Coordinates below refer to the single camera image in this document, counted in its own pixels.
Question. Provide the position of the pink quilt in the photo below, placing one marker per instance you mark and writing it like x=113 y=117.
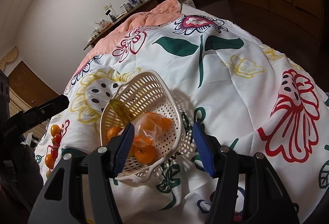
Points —
x=128 y=51

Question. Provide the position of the floral white bed sheet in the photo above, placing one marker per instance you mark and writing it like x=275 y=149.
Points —
x=249 y=96

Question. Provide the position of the brown wooden door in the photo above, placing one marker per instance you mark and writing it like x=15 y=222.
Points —
x=29 y=87

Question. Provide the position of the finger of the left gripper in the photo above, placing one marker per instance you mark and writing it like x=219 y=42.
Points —
x=25 y=121

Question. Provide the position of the bag of oranges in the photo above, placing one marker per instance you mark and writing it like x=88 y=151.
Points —
x=148 y=127

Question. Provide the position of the yellow banana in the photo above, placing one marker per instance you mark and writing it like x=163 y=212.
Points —
x=122 y=111

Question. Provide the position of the large front orange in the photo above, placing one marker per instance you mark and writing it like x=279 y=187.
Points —
x=145 y=155

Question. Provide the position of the white plastic basket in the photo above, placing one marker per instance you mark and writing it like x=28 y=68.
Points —
x=147 y=92

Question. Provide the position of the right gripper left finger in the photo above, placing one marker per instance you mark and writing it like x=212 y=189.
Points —
x=61 y=198

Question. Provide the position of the wooden headboard shelf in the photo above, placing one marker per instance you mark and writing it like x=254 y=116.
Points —
x=144 y=7

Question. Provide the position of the red tomato front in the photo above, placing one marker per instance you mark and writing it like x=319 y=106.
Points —
x=54 y=152

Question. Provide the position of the wooden wardrobe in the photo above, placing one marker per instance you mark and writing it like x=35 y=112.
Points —
x=294 y=27

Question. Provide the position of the red tomato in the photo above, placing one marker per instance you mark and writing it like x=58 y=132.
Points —
x=54 y=152
x=57 y=139

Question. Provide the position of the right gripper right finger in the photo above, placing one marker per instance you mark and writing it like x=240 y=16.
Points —
x=265 y=197

